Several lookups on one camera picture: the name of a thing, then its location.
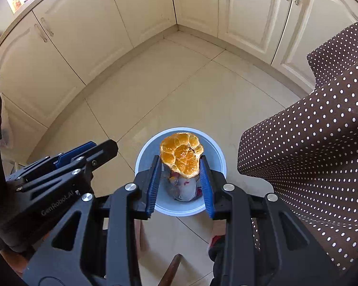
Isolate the brown wooden bar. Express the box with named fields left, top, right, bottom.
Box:
left=161, top=253, right=183, bottom=286

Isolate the pale blue plastic bin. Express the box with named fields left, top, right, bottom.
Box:
left=135, top=128, right=227, bottom=217

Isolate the white plastic bag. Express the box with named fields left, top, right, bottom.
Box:
left=167, top=173, right=197, bottom=201

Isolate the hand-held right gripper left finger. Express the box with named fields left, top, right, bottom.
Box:
left=23, top=155, right=163, bottom=286

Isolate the red black object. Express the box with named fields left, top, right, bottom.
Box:
left=208, top=235, right=226, bottom=263

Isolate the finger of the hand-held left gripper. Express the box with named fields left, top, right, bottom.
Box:
left=9, top=141, right=97, bottom=183
left=16, top=139, right=119, bottom=193

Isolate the brown polka dot table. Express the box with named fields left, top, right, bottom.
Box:
left=237, top=18, right=358, bottom=275

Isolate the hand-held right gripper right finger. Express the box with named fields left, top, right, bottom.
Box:
left=198, top=155, right=329, bottom=286

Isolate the orange peel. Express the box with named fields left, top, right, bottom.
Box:
left=159, top=133, right=204, bottom=179

